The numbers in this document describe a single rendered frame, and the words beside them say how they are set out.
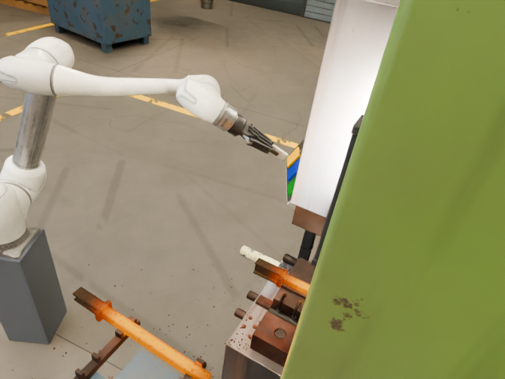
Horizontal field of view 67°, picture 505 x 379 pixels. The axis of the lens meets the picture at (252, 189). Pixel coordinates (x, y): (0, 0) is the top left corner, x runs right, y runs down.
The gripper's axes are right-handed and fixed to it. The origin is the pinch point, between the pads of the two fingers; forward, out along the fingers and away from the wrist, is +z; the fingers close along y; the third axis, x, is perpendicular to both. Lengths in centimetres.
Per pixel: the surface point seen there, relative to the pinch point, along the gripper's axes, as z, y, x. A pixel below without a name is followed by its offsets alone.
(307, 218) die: -5, 55, 17
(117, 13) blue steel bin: -144, -410, -158
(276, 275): 8.0, 46.3, -10.8
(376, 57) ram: -21, 61, 52
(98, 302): -32, 61, -35
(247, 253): 20, 3, -47
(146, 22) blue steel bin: -114, -450, -160
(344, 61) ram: -24, 59, 48
